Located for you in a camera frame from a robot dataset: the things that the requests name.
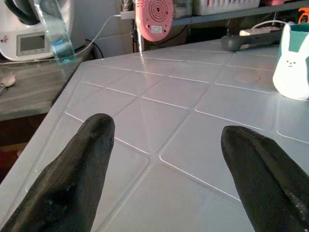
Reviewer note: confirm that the pink round device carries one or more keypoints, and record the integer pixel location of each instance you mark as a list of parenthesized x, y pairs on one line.
[(154, 21)]

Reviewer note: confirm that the clear water bottle blue cap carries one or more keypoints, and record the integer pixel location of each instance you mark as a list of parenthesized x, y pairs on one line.
[(58, 36)]

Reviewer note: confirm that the white power strip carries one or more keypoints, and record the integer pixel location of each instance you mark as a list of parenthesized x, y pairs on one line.
[(258, 31)]

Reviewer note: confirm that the grey wooden table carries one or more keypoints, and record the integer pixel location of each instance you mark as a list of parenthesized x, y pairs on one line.
[(29, 96)]

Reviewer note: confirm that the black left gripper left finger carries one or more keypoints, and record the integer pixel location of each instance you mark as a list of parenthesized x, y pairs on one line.
[(72, 174)]

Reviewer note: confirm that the white kitchen cooking machine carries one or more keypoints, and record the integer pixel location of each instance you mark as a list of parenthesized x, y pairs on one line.
[(14, 29)]

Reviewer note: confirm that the white plastic table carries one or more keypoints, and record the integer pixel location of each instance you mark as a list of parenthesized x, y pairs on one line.
[(169, 96)]

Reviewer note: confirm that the white plastic basket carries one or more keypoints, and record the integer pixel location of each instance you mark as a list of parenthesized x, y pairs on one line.
[(224, 6)]

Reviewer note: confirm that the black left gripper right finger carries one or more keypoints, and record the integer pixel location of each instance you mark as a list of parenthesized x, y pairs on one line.
[(265, 178)]

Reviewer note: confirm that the grey shelf board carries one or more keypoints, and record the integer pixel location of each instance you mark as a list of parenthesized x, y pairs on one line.
[(217, 18)]

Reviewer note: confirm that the white power adapter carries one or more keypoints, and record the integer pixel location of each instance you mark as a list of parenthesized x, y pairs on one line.
[(127, 15)]

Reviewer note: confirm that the orange tool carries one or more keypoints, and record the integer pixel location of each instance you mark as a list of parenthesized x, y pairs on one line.
[(303, 15)]

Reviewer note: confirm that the white bunny mug teal inside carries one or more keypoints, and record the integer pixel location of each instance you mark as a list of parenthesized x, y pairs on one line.
[(289, 72)]

